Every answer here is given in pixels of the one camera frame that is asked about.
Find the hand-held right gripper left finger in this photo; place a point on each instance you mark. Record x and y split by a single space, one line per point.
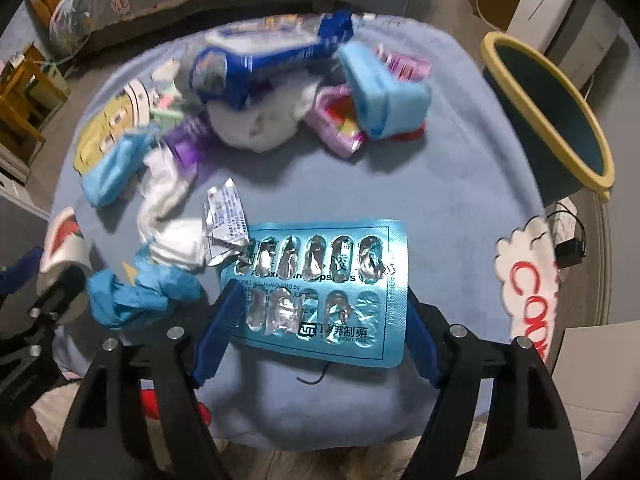
220 330

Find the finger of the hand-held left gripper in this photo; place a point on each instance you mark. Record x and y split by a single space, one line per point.
60 292
17 275

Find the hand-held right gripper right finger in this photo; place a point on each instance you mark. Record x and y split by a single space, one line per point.
422 345

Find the blue blister pack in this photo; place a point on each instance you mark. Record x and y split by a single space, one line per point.
320 280

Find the yellow rimmed teal bin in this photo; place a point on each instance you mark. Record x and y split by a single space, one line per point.
550 110

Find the blue white wipes packet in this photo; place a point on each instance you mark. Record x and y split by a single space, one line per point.
260 55

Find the crumpled blue plastic glove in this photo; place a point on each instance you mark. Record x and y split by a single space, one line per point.
135 295

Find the white low cabinet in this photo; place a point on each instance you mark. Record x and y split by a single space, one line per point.
12 180

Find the small crumpled white tissue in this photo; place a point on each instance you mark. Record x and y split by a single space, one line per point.
170 240

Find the black thread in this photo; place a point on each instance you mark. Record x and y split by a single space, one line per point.
315 382

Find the silver foil wrapper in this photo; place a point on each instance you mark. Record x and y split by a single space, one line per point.
225 215

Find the light blue packet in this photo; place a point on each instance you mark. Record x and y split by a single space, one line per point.
110 170

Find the printed blue blanket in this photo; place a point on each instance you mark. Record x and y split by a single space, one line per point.
450 185

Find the black power adapter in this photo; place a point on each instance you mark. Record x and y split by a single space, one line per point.
570 254

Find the purple wrapper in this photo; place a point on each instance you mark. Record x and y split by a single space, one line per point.
187 142

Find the wooden chair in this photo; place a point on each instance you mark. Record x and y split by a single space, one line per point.
30 85

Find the large crumpled white tissue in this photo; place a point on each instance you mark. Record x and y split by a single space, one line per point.
260 125

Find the pink snack wrapper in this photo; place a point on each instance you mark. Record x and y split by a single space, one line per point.
335 125

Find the light blue foam box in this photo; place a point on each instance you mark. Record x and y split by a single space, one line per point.
385 95

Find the pink packet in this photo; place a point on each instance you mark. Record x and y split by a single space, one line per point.
405 65

